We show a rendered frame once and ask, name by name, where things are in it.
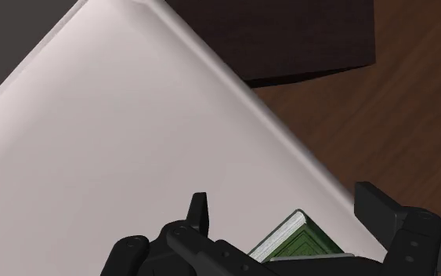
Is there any white table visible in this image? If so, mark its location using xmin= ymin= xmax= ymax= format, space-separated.
xmin=0 ymin=0 xmax=387 ymax=276

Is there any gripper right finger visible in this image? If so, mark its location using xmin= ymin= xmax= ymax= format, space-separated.
xmin=354 ymin=181 xmax=441 ymax=276

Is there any green book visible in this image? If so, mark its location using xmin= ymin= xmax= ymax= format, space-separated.
xmin=247 ymin=208 xmax=356 ymax=264

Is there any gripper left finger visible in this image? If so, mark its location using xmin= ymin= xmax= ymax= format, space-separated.
xmin=99 ymin=192 xmax=278 ymax=276

